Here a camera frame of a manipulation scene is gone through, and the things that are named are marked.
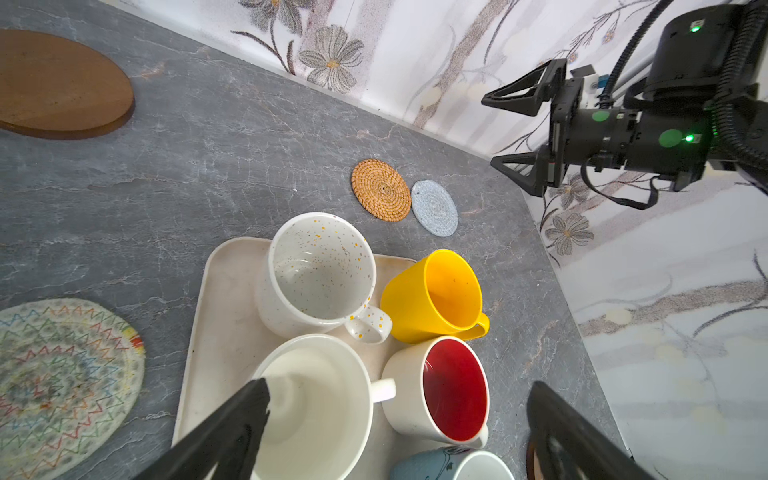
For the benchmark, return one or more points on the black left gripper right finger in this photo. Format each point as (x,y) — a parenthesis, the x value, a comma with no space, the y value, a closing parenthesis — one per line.
(568,446)

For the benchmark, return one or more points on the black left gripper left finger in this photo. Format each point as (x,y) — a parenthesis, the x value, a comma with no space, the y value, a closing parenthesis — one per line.
(225,445)

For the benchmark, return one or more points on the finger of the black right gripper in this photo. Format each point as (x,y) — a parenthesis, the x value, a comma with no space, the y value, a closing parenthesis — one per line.
(527,170)
(525,95)

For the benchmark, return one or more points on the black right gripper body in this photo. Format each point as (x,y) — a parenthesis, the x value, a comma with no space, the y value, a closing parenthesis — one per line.
(579,136)

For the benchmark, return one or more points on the grey blue woven coaster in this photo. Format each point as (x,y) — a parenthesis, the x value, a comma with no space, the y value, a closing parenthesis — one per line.
(434,208)

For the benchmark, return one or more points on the woven rattan round coaster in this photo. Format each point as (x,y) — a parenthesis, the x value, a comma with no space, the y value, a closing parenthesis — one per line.
(381,190)

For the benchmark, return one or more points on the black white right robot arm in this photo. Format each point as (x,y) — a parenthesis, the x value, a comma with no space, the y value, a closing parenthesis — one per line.
(697,108)

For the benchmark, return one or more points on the glossy amber round coaster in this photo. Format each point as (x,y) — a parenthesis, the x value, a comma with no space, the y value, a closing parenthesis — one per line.
(531,461)

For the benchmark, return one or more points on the colourful woven round coaster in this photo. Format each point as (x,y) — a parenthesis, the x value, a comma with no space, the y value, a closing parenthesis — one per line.
(71,371)

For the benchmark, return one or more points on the dark wooden round coaster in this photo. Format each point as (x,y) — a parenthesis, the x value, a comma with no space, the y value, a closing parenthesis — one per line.
(59,89)

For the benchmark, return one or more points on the plain white mug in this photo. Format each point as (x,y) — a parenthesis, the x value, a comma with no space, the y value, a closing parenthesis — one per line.
(320,411)

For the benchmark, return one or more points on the white mug red inside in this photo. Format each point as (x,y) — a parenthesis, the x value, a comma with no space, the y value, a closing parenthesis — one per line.
(442,393)

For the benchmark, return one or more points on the yellow mug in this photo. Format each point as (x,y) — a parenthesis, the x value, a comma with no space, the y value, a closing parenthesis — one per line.
(437,296)

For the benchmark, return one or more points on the speckled white mug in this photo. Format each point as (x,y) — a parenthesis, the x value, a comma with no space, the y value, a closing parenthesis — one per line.
(319,274)

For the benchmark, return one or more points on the white mug blue handle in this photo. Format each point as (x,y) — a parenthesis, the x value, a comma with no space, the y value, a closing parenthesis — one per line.
(451,463)

